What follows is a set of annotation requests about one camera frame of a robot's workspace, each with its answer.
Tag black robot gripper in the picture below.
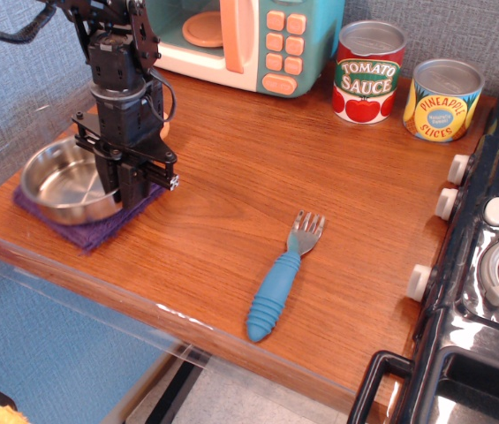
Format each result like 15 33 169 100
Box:
72 81 178 209

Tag stainless steel pan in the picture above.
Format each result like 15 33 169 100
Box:
20 136 122 226

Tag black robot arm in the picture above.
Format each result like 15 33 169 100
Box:
0 1 178 209

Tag orange toy chicken piece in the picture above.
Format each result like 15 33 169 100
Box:
160 112 170 140

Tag purple folded cloth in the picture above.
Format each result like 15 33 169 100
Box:
12 185 165 253

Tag toy microwave teal and white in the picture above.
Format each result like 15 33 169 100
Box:
147 1 345 98

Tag orange object bottom left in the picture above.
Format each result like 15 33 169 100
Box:
0 405 29 424

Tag tomato sauce can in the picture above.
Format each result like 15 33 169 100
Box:
332 20 407 125

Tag white stove knob bottom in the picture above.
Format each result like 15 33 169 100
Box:
406 264 432 302

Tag white stove knob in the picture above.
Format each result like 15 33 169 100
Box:
435 188 458 221
447 155 470 186
406 264 432 302

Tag white stove knob middle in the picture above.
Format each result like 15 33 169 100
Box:
435 188 458 221

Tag pineapple slices can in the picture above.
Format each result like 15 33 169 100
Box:
403 58 485 142

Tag white stove knob top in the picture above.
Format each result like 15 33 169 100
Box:
447 155 470 186

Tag white round stove button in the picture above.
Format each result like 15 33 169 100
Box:
483 197 499 226

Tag black toy stove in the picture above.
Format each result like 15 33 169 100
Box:
389 95 499 423

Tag blue handled fork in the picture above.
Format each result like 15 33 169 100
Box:
246 210 326 343

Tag black oven door handle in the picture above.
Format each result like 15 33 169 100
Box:
347 350 414 424

